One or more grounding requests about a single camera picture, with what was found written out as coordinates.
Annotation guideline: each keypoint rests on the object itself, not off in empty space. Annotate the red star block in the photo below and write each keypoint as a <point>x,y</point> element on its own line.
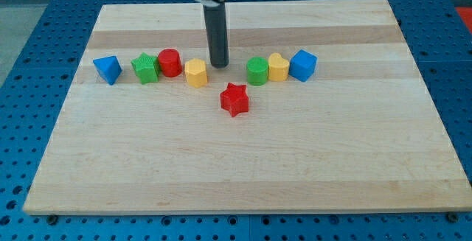
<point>235,99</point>

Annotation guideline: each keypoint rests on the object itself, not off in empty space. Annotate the yellow heart block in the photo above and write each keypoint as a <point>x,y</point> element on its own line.
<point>278,67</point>

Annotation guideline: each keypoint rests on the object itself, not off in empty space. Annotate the blue cube block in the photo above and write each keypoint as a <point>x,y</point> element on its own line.
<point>302,65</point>

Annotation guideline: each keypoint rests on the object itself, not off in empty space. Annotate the green cylinder block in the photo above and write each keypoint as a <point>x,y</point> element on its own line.
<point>257,71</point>

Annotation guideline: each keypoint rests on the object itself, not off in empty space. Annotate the green star block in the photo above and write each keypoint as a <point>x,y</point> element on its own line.
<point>146,68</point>

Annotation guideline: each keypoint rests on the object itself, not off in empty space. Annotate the yellow hexagon block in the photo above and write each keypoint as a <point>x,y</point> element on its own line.
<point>195,72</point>

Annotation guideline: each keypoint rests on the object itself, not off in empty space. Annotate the red cylinder block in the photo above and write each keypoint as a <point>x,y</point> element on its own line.
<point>170,62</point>

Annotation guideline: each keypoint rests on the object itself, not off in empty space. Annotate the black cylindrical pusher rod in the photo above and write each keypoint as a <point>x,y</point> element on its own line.
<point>216,29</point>

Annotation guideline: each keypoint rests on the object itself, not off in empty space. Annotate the blue triangular prism block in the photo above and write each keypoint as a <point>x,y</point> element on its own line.
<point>108,68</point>

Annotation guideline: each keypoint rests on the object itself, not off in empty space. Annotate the wooden board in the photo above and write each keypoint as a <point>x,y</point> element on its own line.
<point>361,135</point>

